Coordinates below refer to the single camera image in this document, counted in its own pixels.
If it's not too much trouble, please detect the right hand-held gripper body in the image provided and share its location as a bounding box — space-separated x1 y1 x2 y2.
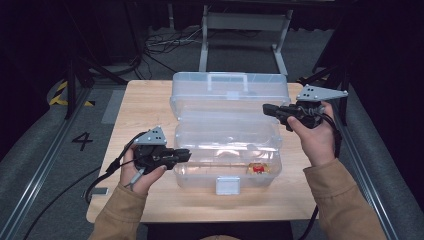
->
280 84 350 131

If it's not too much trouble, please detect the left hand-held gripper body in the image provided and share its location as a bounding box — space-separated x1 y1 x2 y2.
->
133 125 176 175

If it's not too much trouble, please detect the clear plastic storage box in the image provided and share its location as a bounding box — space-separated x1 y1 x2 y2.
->
169 71 292 196

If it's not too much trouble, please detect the round gold tin red label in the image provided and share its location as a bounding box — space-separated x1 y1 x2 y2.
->
246 162 270 176

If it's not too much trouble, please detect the person's right hand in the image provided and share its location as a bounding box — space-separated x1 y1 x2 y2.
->
286 101 336 168

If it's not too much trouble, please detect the person's left hand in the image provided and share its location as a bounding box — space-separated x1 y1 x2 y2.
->
118 143 168 197

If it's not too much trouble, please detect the person's tan jacket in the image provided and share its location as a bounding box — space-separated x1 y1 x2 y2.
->
199 234 242 240

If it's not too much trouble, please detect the yellow black floor tape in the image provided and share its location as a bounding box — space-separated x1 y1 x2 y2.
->
48 80 97 108

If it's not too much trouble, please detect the gray strap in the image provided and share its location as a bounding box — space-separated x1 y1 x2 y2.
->
125 167 147 192

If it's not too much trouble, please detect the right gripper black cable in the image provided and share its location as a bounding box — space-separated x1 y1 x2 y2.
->
298 105 343 240

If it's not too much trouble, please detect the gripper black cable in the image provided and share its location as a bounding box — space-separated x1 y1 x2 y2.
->
298 105 343 240
22 131 148 240

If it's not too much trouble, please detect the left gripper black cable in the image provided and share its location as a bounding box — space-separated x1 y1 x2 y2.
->
22 131 148 240

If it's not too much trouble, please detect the gray metal frame stand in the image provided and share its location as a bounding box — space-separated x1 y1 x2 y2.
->
198 4 294 78

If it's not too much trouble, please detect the metal floor rail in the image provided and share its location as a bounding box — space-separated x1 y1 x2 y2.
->
333 99 401 240
0 85 94 240

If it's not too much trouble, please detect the bundle of floor cables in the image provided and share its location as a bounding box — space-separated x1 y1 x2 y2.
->
142 25 205 57

